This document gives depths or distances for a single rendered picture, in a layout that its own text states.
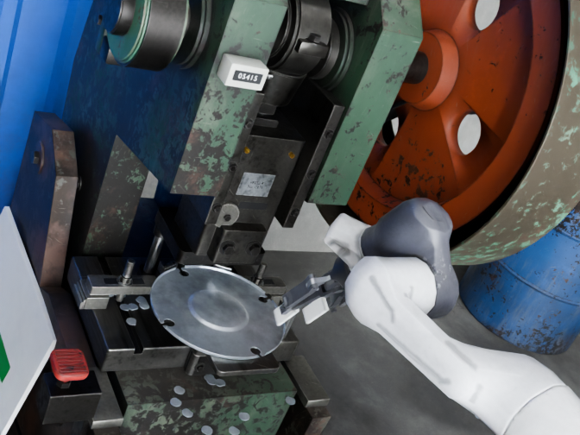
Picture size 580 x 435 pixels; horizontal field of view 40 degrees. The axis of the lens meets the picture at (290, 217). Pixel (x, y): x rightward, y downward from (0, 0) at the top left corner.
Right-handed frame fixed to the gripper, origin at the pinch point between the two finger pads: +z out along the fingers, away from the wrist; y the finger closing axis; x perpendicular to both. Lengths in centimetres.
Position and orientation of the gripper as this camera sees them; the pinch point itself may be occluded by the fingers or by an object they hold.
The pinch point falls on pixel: (299, 311)
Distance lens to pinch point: 146.8
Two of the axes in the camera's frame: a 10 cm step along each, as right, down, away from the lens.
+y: 8.2, 0.3, 5.7
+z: -5.2, 4.7, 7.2
